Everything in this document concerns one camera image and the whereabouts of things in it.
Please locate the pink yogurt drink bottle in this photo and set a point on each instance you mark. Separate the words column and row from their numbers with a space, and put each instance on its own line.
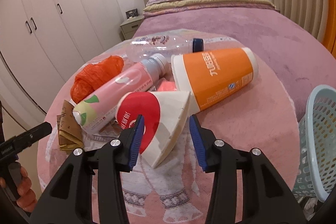
column 99, row 108

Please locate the small dark picture frame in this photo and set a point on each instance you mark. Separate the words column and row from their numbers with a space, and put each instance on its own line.
column 131, row 13

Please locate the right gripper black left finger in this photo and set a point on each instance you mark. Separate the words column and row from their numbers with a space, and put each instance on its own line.
column 68, row 196

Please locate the orange white paper cup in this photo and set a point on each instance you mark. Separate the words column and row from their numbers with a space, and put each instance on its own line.
column 212, row 76

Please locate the clear plastic water bottle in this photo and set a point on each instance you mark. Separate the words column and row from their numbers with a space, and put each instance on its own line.
column 166, row 45

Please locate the light blue plastic basket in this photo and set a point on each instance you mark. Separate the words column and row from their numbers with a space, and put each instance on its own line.
column 316, row 171

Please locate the white wardrobe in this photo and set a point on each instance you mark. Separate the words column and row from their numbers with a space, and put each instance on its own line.
column 44, row 42

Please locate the purple bed cover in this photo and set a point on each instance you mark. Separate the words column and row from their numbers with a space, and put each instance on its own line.
column 299, row 60

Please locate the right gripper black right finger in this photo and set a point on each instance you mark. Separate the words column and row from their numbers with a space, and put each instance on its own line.
column 266, row 196

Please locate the pink elephant blanket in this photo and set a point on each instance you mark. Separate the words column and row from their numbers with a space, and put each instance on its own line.
column 261, row 115

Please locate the beige nightstand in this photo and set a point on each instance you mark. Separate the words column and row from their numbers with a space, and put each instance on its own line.
column 130, row 26

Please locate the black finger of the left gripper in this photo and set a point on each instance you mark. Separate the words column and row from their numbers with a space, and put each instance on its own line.
column 16, row 144

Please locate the brown paper packaging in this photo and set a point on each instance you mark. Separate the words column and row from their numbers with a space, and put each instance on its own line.
column 69, row 131

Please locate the orange plastic bag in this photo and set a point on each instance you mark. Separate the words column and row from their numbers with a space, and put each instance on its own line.
column 93, row 76

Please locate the orange curtain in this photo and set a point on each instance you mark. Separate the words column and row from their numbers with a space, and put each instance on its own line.
column 330, row 31

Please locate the left hand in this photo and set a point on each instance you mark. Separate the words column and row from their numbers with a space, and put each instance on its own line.
column 27, row 200

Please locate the beige folded quilt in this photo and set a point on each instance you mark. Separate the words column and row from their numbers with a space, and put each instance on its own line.
column 186, row 5

